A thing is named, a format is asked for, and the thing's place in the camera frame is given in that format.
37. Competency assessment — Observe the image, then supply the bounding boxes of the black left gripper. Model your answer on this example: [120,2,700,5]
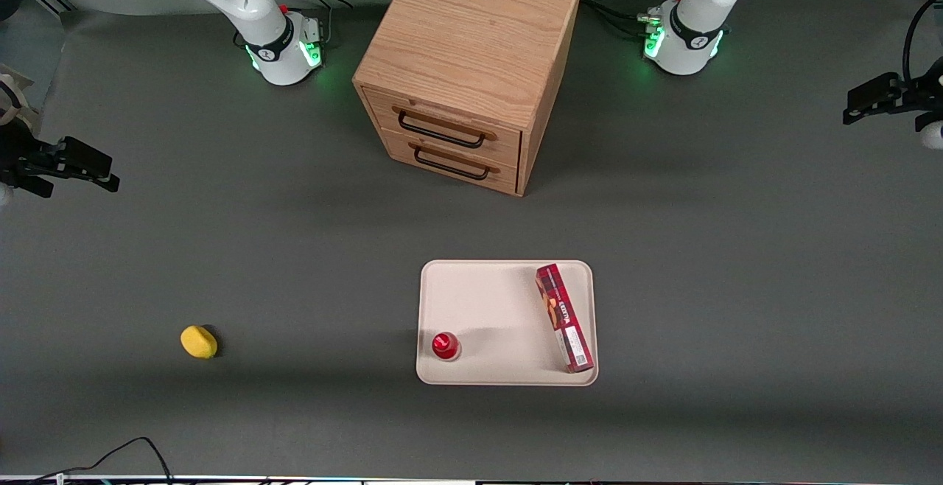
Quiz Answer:
[843,56,943,133]

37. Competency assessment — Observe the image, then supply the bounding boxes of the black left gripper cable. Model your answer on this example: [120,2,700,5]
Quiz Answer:
[902,0,943,89]

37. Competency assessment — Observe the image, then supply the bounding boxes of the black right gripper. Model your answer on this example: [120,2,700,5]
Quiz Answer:
[0,121,121,199]

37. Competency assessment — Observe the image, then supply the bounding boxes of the wooden drawer cabinet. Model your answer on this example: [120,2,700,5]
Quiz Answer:
[352,0,583,198]

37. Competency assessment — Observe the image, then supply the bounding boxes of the red tartan cookie box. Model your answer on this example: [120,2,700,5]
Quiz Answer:
[535,262,595,374]

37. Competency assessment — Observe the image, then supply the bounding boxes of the beige plastic tray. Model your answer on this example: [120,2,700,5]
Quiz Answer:
[416,259,600,387]

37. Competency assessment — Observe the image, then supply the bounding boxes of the wooden drawer with short handle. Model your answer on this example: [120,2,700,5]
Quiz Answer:
[379,130,519,195]

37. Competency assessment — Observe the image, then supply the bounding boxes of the wooden drawer with long handle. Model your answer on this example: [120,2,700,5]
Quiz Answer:
[362,88,523,170]

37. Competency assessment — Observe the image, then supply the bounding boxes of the thin black table cable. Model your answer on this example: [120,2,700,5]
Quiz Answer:
[29,436,175,485]

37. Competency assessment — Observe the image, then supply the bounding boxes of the black left arm base cables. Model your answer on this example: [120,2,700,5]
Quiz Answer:
[580,0,690,41]

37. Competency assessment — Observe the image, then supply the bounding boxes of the short black drawer handle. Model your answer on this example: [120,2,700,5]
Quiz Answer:
[408,140,501,182]

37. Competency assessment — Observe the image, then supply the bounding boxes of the long black drawer handle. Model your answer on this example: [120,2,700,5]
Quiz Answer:
[392,105,497,151]

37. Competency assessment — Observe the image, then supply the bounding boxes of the yellow lemon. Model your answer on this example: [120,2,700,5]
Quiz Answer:
[180,324,220,360]

